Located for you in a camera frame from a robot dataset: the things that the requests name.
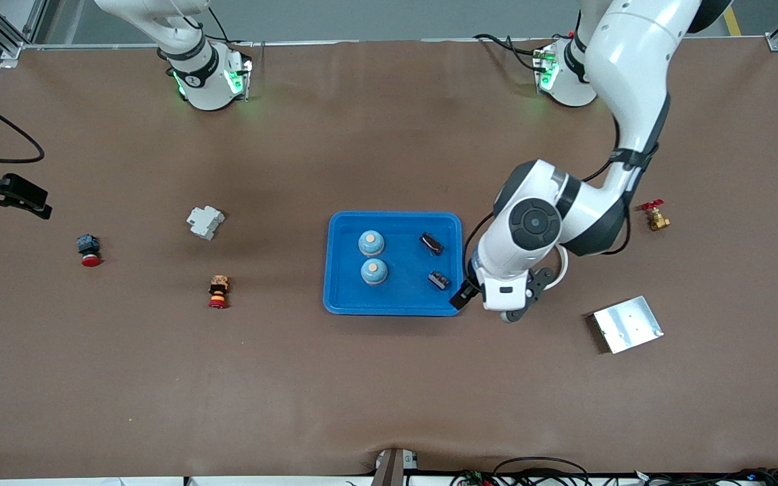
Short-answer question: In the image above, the blue plastic tray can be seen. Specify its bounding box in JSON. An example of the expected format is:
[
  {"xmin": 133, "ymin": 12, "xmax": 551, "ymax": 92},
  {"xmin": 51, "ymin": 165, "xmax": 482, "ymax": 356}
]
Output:
[{"xmin": 323, "ymin": 211, "xmax": 465, "ymax": 317}]

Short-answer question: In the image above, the red push button blue block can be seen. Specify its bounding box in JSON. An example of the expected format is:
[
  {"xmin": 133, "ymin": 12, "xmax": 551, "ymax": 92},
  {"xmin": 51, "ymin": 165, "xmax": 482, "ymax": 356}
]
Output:
[{"xmin": 76, "ymin": 234, "xmax": 102, "ymax": 268}]

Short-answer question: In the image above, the silver metal plate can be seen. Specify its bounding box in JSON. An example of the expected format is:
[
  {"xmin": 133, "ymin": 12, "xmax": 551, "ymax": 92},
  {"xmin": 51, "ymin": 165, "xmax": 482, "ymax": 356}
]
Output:
[{"xmin": 588, "ymin": 295, "xmax": 665, "ymax": 354}]

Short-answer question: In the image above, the brown paper table cover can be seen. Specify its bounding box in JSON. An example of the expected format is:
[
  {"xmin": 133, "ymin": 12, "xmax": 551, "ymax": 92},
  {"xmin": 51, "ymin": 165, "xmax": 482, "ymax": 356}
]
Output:
[{"xmin": 0, "ymin": 37, "xmax": 778, "ymax": 481}]

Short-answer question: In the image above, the white circuit breaker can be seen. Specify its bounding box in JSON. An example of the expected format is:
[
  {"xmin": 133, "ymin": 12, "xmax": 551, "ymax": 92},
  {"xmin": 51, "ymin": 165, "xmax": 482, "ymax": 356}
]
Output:
[{"xmin": 186, "ymin": 205, "xmax": 226, "ymax": 241}]

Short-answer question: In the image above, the grey metal table clamp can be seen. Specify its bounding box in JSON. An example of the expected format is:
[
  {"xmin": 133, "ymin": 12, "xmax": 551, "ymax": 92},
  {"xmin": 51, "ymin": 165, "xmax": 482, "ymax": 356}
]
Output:
[{"xmin": 370, "ymin": 448, "xmax": 421, "ymax": 486}]

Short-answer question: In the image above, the red yellow emergency stop button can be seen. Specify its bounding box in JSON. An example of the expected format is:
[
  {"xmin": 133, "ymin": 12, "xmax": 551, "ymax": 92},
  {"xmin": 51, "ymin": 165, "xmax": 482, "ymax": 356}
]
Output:
[{"xmin": 208, "ymin": 274, "xmax": 231, "ymax": 310}]

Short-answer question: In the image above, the white curved plastic bracket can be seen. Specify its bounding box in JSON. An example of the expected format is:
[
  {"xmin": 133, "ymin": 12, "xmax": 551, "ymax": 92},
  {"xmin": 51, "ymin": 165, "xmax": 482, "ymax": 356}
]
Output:
[{"xmin": 543, "ymin": 244, "xmax": 570, "ymax": 291}]

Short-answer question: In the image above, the brass valve red handle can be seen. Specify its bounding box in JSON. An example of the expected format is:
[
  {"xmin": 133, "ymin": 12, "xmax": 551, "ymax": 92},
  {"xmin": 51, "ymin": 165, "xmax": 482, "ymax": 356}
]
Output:
[{"xmin": 640, "ymin": 199, "xmax": 671, "ymax": 232}]

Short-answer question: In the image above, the black arm base cable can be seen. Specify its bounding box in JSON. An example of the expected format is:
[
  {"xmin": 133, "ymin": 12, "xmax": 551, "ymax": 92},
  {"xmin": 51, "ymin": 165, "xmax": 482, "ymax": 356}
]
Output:
[{"xmin": 473, "ymin": 32, "xmax": 542, "ymax": 72}]

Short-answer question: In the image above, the black cable bundle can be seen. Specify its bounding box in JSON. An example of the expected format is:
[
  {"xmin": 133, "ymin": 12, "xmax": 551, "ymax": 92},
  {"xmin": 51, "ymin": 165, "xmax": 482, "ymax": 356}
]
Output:
[{"xmin": 448, "ymin": 456, "xmax": 778, "ymax": 486}]

